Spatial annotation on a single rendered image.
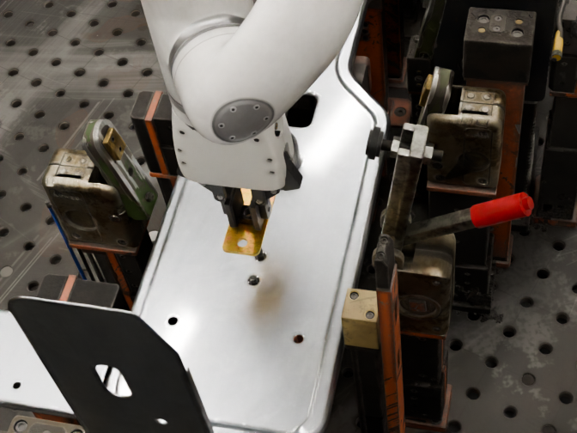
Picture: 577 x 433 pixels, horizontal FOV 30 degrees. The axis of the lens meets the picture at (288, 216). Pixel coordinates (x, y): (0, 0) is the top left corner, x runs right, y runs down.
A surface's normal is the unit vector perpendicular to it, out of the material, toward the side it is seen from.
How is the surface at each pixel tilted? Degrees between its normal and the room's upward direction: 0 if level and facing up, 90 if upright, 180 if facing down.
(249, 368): 0
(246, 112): 88
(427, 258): 0
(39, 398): 0
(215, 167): 94
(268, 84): 82
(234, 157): 91
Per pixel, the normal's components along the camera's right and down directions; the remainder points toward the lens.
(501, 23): -0.11, -0.58
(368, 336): -0.22, 0.80
